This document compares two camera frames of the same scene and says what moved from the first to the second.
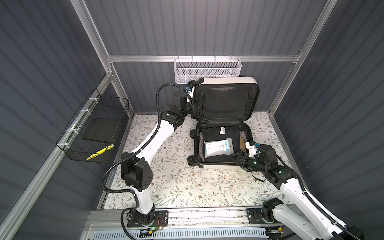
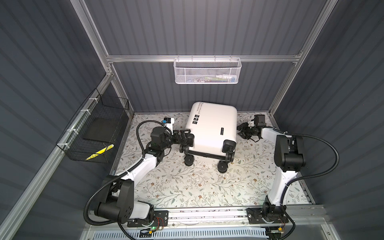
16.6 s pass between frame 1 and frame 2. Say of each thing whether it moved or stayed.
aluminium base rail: stayed
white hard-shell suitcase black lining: moved
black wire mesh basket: stayed
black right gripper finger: moved
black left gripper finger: moved
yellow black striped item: stayed
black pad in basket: stayed
